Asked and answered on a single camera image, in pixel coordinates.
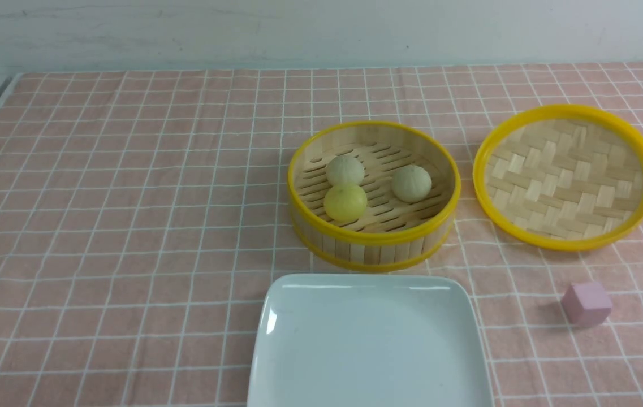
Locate yellow steamed bun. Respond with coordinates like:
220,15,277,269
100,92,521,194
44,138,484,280
323,184,368,222

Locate white steamed bun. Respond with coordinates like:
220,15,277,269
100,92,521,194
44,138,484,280
325,155,366,187

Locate beige steamed bun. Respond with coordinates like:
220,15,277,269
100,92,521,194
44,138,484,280
391,164,432,204

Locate white square plate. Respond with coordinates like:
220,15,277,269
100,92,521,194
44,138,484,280
247,274,495,406

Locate yellow rimmed bamboo steamer basket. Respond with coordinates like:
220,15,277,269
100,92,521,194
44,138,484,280
287,121,461,272

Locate pink checkered tablecloth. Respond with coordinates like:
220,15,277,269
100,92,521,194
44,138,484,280
0,63,643,406

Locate yellow rimmed woven steamer lid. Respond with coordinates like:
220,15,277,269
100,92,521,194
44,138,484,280
473,104,643,252

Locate pink cube block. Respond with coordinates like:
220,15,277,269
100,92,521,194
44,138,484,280
560,281,612,327

